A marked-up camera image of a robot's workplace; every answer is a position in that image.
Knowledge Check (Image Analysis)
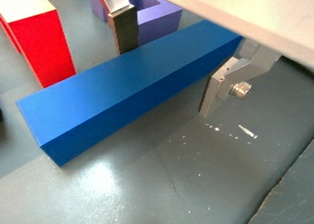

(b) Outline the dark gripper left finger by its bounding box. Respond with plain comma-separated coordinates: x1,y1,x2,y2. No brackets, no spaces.
98,0,138,54

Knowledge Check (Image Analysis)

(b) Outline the red notched block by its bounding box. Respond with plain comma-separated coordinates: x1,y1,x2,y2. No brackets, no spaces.
0,0,76,87

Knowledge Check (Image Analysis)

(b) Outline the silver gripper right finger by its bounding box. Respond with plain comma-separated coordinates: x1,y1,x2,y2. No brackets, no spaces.
200,39,280,118

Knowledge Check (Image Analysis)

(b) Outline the blue long block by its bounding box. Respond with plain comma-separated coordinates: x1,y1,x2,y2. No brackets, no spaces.
17,20,241,165

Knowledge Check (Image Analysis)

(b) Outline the purple cross-shaped block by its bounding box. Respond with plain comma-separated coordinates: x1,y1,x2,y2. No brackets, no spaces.
90,0,182,45

